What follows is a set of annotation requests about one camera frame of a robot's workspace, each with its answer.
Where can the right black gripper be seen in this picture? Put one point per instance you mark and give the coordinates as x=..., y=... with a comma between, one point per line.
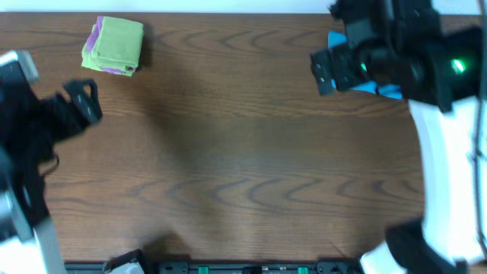
x=341, y=59

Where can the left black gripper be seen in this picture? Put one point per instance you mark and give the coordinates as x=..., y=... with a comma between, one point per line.
x=91, y=107

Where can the green microfibre cloth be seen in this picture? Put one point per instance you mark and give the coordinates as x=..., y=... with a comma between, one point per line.
x=118, y=42

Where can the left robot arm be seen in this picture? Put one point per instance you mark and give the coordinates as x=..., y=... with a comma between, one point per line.
x=29, y=243

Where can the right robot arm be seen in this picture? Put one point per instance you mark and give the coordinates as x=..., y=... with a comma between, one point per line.
x=442, y=77

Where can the blue crumpled cloth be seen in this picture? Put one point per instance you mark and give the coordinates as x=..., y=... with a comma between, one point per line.
x=390, y=91

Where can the folded green cloth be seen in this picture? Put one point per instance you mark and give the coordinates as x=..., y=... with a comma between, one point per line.
x=88, y=58

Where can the folded purple cloth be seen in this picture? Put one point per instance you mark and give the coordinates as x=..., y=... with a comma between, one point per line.
x=93, y=38

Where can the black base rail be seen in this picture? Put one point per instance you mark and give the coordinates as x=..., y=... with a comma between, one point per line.
x=320, y=267

